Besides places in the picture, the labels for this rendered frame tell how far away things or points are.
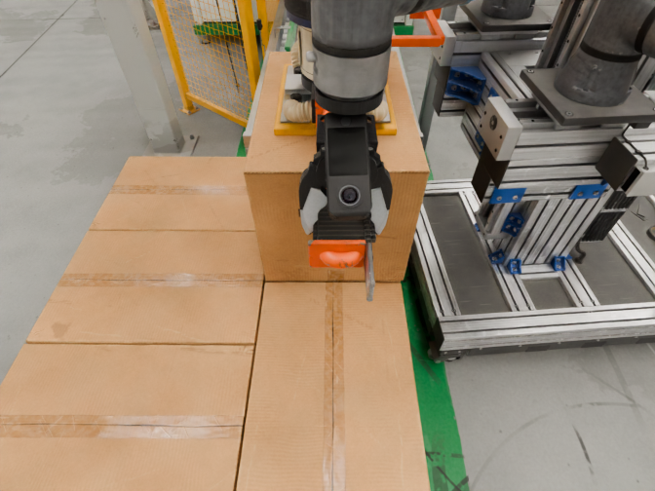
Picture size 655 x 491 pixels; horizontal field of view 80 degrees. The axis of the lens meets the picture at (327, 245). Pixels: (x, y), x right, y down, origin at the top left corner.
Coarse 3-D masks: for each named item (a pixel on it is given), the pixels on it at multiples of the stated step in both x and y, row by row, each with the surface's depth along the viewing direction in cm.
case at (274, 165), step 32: (256, 128) 95; (416, 128) 94; (256, 160) 86; (288, 160) 86; (384, 160) 86; (416, 160) 86; (256, 192) 88; (288, 192) 88; (416, 192) 88; (256, 224) 96; (288, 224) 96; (416, 224) 96; (288, 256) 105; (384, 256) 105
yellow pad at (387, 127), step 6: (384, 96) 99; (390, 96) 101; (390, 102) 99; (390, 108) 97; (390, 114) 95; (384, 120) 92; (390, 120) 93; (378, 126) 92; (384, 126) 92; (390, 126) 92; (396, 126) 92; (378, 132) 92; (384, 132) 92; (390, 132) 92; (396, 132) 92
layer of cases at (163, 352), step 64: (128, 192) 139; (192, 192) 139; (128, 256) 120; (192, 256) 120; (256, 256) 120; (64, 320) 105; (128, 320) 105; (192, 320) 105; (256, 320) 105; (320, 320) 105; (384, 320) 105; (64, 384) 94; (128, 384) 94; (192, 384) 94; (256, 384) 94; (320, 384) 94; (384, 384) 94; (0, 448) 85; (64, 448) 85; (128, 448) 85; (192, 448) 85; (256, 448) 85; (320, 448) 85; (384, 448) 85
